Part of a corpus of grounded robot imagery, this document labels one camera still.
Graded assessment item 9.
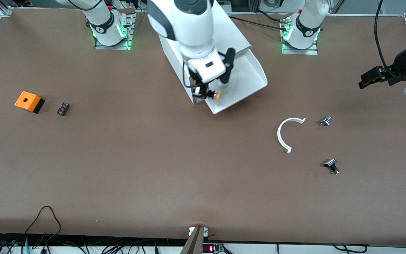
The black capped push button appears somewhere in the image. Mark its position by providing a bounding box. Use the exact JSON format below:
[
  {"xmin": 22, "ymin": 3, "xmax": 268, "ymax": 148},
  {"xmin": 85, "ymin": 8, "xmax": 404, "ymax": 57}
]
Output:
[{"xmin": 324, "ymin": 159, "xmax": 340, "ymax": 175}]

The white curved plastic arc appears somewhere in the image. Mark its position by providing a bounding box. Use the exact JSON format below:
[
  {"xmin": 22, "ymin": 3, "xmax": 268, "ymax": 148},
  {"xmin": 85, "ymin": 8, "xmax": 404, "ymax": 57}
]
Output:
[{"xmin": 277, "ymin": 117, "xmax": 306, "ymax": 154}]

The circuit board with red light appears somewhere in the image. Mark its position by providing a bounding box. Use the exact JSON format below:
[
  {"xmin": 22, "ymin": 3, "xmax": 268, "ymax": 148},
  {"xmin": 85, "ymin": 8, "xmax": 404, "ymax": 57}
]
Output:
[{"xmin": 202, "ymin": 243, "xmax": 225, "ymax": 254}]

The orange box with black base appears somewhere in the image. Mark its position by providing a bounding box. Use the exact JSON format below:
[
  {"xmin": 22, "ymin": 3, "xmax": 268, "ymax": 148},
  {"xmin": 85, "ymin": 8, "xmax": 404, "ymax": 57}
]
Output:
[{"xmin": 14, "ymin": 91, "xmax": 45, "ymax": 114}]

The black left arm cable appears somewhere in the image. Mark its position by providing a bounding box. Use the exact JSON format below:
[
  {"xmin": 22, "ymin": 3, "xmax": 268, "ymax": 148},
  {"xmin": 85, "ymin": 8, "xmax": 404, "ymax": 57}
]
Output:
[{"xmin": 374, "ymin": 0, "xmax": 402, "ymax": 79}]

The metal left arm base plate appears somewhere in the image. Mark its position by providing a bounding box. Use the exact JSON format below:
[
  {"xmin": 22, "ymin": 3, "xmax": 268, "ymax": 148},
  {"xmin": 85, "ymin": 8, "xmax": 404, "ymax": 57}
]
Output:
[{"xmin": 281, "ymin": 16, "xmax": 319, "ymax": 55}]

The black cable on table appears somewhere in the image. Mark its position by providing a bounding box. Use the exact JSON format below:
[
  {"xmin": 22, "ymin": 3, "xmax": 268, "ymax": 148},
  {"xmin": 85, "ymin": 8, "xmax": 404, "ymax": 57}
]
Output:
[
  {"xmin": 228, "ymin": 16, "xmax": 290, "ymax": 31},
  {"xmin": 256, "ymin": 11, "xmax": 285, "ymax": 22}
]

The black looped cable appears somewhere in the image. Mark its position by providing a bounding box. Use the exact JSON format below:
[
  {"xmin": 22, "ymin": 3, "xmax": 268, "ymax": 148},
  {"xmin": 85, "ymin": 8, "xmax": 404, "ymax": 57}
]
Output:
[{"xmin": 24, "ymin": 206, "xmax": 62, "ymax": 244}]

